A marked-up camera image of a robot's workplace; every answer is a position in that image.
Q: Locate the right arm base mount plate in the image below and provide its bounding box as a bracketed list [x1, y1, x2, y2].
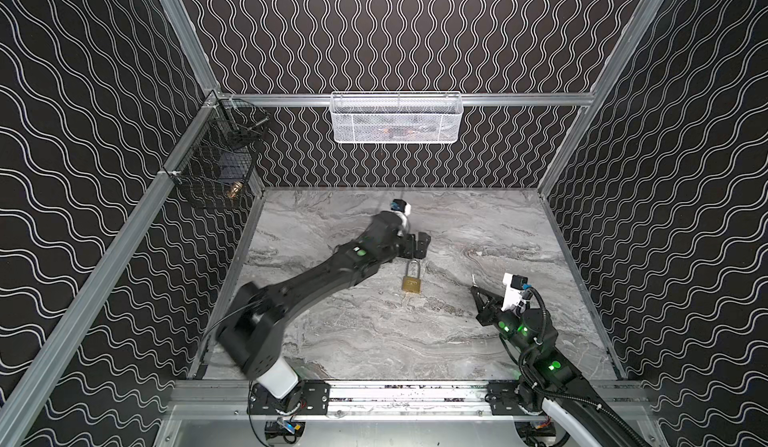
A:
[484, 381, 543, 416]

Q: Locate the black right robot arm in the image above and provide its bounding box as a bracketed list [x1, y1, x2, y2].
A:
[470, 284, 649, 446]

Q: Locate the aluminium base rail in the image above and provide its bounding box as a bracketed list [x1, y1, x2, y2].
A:
[170, 379, 652, 421]

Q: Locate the white mesh wall basket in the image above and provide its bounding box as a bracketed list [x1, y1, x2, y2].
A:
[329, 91, 464, 144]

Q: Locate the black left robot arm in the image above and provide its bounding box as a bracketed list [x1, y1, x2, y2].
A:
[213, 210, 431, 400]

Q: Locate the black wire wall basket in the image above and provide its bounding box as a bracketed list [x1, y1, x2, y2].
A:
[171, 101, 272, 212]

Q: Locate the long shackle brass padlock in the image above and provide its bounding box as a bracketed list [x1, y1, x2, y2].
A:
[401, 259, 422, 294]

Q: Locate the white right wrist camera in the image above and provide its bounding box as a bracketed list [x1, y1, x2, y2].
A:
[501, 272, 533, 315]

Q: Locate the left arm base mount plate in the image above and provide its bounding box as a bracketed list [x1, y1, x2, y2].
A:
[247, 380, 330, 417]

